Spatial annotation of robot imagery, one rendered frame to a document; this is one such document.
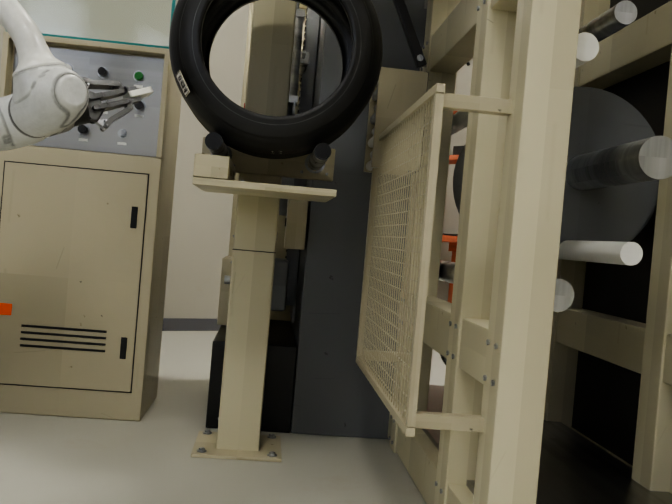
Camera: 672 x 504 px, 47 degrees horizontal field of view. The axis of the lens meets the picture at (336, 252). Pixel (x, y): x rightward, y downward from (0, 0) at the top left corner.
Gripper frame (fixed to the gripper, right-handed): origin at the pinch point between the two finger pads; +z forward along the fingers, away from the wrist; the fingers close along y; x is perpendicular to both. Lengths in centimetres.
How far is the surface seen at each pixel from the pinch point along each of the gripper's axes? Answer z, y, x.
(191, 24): 19.9, -12.3, 6.1
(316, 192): 29, 39, 13
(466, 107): 18, 37, 69
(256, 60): 56, -5, -13
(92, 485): -33, 82, -44
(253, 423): 21, 94, -45
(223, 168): 14.5, 23.6, -0.2
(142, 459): -11, 87, -57
